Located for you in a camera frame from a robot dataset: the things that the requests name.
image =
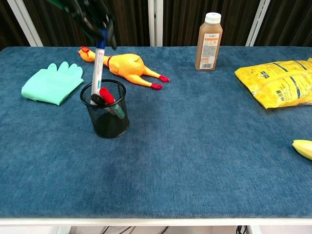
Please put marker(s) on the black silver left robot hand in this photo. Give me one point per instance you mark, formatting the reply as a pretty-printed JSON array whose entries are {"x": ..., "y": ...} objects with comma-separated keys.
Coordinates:
[{"x": 90, "y": 17}]

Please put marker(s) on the blue cap whiteboard marker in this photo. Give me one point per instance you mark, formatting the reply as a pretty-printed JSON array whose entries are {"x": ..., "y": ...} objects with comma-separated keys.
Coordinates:
[{"x": 98, "y": 65}]

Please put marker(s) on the black mesh pen cup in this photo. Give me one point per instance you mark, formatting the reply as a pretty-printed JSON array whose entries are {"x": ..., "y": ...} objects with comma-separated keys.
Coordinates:
[{"x": 111, "y": 126}]

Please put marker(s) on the yellow rubber chicken toy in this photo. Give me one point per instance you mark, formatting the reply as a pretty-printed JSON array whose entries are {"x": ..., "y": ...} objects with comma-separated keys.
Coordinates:
[{"x": 126, "y": 65}]

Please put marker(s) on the mint green rubber glove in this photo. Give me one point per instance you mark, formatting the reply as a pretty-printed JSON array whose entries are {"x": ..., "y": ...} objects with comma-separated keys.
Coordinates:
[{"x": 48, "y": 85}]

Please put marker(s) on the dark pleated curtain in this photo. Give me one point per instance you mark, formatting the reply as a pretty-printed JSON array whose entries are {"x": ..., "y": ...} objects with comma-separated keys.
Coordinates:
[{"x": 182, "y": 22}]

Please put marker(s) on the brown drink bottle white cap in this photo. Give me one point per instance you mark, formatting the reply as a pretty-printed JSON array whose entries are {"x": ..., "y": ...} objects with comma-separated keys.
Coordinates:
[{"x": 207, "y": 44}]

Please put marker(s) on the blue table cloth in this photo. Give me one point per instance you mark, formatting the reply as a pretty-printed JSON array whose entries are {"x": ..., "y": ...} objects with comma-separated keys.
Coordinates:
[{"x": 170, "y": 158}]

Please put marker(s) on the yellow snack bag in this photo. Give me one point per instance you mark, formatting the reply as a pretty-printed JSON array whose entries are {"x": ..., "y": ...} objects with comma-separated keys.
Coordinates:
[{"x": 280, "y": 85}]

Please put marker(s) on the yellow banana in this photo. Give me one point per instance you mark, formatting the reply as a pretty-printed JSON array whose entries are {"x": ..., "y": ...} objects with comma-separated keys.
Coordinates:
[{"x": 304, "y": 148}]

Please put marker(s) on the white slanted frame post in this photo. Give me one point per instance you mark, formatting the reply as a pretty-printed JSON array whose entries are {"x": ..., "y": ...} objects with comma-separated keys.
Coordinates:
[{"x": 26, "y": 24}]

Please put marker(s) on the white upright frame post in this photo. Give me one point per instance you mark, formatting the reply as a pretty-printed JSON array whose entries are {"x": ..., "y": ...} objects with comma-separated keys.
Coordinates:
[{"x": 155, "y": 22}]

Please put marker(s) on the white slotted frame post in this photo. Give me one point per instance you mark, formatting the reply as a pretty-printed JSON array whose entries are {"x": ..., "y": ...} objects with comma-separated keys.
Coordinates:
[{"x": 257, "y": 24}]

